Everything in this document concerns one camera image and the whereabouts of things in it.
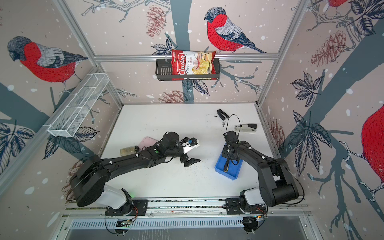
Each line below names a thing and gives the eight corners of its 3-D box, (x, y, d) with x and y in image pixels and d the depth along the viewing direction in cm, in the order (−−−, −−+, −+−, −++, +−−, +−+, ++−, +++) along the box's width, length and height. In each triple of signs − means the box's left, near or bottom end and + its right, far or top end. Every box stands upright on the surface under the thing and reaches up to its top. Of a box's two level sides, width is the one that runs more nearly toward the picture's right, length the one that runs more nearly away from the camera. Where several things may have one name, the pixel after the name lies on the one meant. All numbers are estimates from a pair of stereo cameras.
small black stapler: (223, 120, 113) (223, 117, 111) (216, 113, 118) (216, 110, 116) (227, 118, 115) (228, 115, 112) (220, 110, 120) (221, 108, 117)
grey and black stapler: (235, 133, 106) (237, 128, 101) (234, 128, 108) (235, 123, 104) (255, 133, 106) (258, 128, 101) (253, 128, 108) (256, 123, 104)
